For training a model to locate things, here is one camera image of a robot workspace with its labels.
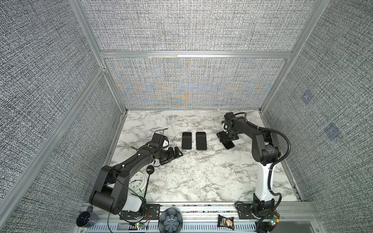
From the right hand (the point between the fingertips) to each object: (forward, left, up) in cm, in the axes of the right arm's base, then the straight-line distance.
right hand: (226, 139), depth 103 cm
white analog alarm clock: (-31, +55, +5) cm, 64 cm away
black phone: (-3, +28, +2) cm, 28 cm away
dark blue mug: (-48, +76, +3) cm, 90 cm away
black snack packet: (-49, +11, +2) cm, 50 cm away
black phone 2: (-6, +4, +9) cm, 12 cm away
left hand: (-18, +33, +8) cm, 39 cm away
